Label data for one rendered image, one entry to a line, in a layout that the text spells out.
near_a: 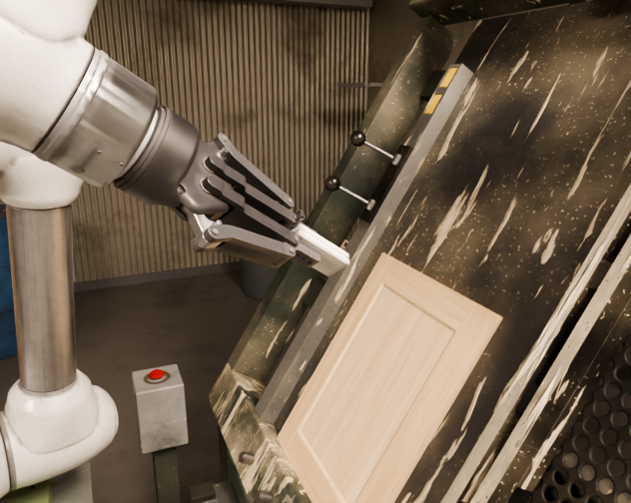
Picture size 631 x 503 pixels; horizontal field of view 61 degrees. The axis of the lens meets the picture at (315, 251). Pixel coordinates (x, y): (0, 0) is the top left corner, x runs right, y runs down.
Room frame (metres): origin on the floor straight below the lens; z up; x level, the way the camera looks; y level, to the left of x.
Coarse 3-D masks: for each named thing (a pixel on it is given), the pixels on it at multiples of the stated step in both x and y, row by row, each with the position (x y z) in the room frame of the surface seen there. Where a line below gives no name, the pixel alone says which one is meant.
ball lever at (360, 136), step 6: (354, 132) 1.27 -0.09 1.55; (360, 132) 1.27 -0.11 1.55; (354, 138) 1.26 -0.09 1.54; (360, 138) 1.26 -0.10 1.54; (354, 144) 1.26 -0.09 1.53; (360, 144) 1.26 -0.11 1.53; (366, 144) 1.27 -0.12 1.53; (378, 150) 1.26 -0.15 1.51; (390, 156) 1.26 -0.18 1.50; (396, 156) 1.25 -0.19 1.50; (390, 162) 1.26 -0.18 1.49; (396, 162) 1.25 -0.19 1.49
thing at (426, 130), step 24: (456, 72) 1.29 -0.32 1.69; (432, 96) 1.31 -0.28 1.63; (456, 96) 1.29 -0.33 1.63; (432, 120) 1.26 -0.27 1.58; (408, 144) 1.28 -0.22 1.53; (432, 144) 1.26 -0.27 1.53; (408, 168) 1.24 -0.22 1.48; (384, 216) 1.22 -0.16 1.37; (360, 240) 1.20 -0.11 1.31; (360, 264) 1.20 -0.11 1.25; (336, 288) 1.17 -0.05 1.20; (312, 312) 1.19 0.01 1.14; (336, 312) 1.17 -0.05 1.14; (312, 336) 1.15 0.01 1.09; (288, 360) 1.15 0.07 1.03; (288, 384) 1.13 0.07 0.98; (264, 408) 1.11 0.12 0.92
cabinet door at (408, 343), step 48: (384, 288) 1.06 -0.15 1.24; (432, 288) 0.94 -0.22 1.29; (336, 336) 1.09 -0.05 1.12; (384, 336) 0.97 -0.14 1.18; (432, 336) 0.87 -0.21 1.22; (480, 336) 0.79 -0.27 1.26; (336, 384) 1.00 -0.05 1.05; (384, 384) 0.89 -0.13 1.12; (432, 384) 0.80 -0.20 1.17; (288, 432) 1.02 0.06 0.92; (336, 432) 0.91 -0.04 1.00; (384, 432) 0.82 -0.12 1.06; (432, 432) 0.76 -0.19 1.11; (336, 480) 0.83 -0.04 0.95; (384, 480) 0.75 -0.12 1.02
